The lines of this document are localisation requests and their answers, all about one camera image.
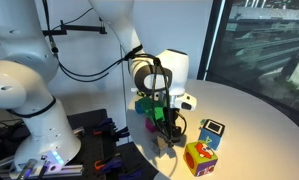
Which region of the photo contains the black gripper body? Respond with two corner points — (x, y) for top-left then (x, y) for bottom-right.
(163, 108), (187, 142)

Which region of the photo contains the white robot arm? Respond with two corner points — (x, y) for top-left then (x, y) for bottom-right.
(0, 0), (189, 174)

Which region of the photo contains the pink toy block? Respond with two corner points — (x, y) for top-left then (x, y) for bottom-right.
(145, 118), (156, 133)

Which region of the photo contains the yellow house soft cube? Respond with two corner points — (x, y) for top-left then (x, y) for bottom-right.
(183, 140), (218, 177)

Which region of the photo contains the blue soft cube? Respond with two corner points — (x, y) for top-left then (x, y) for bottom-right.
(199, 119), (225, 150)

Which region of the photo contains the orange blue clamp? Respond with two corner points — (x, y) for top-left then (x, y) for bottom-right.
(93, 118), (130, 141)
(94, 154), (143, 180)

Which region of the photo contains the black breadboard base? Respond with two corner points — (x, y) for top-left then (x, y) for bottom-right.
(0, 109), (157, 180)

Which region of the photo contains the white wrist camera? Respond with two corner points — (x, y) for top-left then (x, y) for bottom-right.
(174, 93), (197, 111)

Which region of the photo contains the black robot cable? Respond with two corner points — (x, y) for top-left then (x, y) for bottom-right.
(42, 0), (172, 148)

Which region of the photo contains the window frame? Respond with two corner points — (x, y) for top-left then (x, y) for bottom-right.
(197, 0), (299, 126)

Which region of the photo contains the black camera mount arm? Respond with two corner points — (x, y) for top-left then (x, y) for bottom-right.
(0, 20), (108, 64)

